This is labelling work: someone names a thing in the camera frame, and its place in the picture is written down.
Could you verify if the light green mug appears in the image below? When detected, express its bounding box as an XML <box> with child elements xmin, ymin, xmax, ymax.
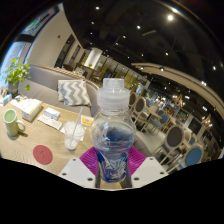
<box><xmin>3</xmin><ymin>108</ymin><xmax>27</xmax><ymax>138</ymax></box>

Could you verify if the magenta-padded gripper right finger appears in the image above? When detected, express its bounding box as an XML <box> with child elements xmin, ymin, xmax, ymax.
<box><xmin>125</xmin><ymin>146</ymin><xmax>169</xmax><ymax>190</ymax></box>

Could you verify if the white paper card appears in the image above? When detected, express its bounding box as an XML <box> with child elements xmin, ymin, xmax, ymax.
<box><xmin>37</xmin><ymin>114</ymin><xmax>64</xmax><ymax>131</ymax></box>

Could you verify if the flat round red coaster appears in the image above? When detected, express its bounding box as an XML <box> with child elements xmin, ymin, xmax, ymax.
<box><xmin>32</xmin><ymin>144</ymin><xmax>54</xmax><ymax>166</ymax></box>

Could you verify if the group of ceiling lights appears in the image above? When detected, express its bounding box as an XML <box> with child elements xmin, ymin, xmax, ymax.
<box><xmin>89</xmin><ymin>4</ymin><xmax>218</xmax><ymax>73</ymax></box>

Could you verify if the clear plastic cup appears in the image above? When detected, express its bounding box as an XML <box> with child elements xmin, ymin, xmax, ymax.
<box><xmin>63</xmin><ymin>120</ymin><xmax>87</xmax><ymax>151</ymax></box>

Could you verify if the group of dining chairs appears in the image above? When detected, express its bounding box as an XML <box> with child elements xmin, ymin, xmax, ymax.
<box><xmin>128</xmin><ymin>91</ymin><xmax>214</xmax><ymax>171</ymax></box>

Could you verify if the light blue tissue pack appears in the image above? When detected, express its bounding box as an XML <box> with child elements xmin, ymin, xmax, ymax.
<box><xmin>0</xmin><ymin>93</ymin><xmax>13</xmax><ymax>107</ymax></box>

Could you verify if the clear blue-labelled water bottle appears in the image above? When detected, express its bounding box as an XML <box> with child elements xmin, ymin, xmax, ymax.
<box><xmin>89</xmin><ymin>77</ymin><xmax>137</xmax><ymax>184</ymax></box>

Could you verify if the grey curved sofa bench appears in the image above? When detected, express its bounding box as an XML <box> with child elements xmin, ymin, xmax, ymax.
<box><xmin>18</xmin><ymin>63</ymin><xmax>101</xmax><ymax>118</ymax></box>

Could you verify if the grey white chevron pillow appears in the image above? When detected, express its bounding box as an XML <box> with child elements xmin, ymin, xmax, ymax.
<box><xmin>57</xmin><ymin>79</ymin><xmax>92</xmax><ymax>107</ymax></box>

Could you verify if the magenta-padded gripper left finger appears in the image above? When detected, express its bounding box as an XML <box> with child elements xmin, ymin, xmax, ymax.
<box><xmin>58</xmin><ymin>147</ymin><xmax>100</xmax><ymax>189</ymax></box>

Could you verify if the small blue white box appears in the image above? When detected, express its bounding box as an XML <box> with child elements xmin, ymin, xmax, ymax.
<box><xmin>43</xmin><ymin>107</ymin><xmax>62</xmax><ymax>121</ymax></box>

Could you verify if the green potted plant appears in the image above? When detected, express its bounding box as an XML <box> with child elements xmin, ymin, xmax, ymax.
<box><xmin>2</xmin><ymin>57</ymin><xmax>33</xmax><ymax>96</ymax></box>

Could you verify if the clear drinking straw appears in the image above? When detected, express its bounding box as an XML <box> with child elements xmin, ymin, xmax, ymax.
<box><xmin>73</xmin><ymin>106</ymin><xmax>84</xmax><ymax>138</ymax></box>

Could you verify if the white cardboard box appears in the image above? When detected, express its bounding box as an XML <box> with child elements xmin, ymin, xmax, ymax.
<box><xmin>20</xmin><ymin>99</ymin><xmax>44</xmax><ymax>123</ymax></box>

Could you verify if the framed wall picture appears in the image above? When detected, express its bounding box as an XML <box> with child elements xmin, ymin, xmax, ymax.
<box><xmin>21</xmin><ymin>8</ymin><xmax>58</xmax><ymax>36</ymax></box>

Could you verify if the yellow table card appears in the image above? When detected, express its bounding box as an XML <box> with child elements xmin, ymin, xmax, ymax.
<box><xmin>80</xmin><ymin>115</ymin><xmax>95</xmax><ymax>127</ymax></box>

